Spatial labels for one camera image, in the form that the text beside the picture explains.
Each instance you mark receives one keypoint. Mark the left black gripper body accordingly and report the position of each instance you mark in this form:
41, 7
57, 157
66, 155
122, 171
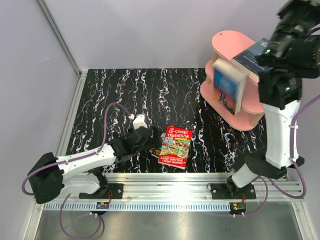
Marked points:
148, 145

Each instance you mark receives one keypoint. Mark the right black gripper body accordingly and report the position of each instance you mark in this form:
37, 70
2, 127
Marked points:
298, 17

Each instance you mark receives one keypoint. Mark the blue 169-storey treehouse book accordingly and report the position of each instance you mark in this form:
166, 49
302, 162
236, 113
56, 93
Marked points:
155, 152

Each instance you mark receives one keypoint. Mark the red 13-storey treehouse book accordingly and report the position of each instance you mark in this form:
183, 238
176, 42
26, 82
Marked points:
175, 147

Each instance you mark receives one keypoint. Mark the dark blue hardcover book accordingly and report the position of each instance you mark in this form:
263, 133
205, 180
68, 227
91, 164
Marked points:
247, 62

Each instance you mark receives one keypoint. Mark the blue orange sunset paperback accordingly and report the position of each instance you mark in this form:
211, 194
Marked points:
229, 85

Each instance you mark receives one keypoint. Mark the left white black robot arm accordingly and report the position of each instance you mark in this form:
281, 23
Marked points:
82, 173

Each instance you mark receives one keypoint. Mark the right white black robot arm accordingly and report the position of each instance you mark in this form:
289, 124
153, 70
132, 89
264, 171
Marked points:
291, 55

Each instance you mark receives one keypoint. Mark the black marble pattern mat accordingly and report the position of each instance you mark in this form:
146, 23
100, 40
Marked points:
168, 97

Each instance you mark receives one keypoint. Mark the pink three-tier shelf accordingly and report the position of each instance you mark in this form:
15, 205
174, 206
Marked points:
226, 45

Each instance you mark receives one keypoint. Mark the left small circuit board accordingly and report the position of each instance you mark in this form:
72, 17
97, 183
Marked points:
102, 205

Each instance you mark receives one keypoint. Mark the small circuit board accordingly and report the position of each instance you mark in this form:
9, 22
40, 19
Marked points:
238, 208
102, 205

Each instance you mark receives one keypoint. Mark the right small circuit board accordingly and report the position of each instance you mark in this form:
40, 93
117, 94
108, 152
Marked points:
238, 208

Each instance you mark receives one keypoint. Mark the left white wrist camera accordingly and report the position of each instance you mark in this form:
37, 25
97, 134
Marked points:
139, 120

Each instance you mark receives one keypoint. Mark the aluminium mounting rail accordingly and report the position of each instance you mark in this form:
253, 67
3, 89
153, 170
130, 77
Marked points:
192, 186

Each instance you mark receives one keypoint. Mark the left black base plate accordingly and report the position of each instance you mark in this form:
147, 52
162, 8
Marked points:
115, 191

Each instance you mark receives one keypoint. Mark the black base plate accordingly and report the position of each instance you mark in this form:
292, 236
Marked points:
226, 191
115, 191

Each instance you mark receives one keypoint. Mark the left aluminium corner post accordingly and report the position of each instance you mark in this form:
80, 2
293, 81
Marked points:
58, 35

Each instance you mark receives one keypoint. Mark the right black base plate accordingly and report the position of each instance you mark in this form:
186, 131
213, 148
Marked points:
226, 191

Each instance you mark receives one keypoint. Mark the white slotted cable duct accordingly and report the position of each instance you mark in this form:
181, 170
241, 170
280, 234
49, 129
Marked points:
140, 206

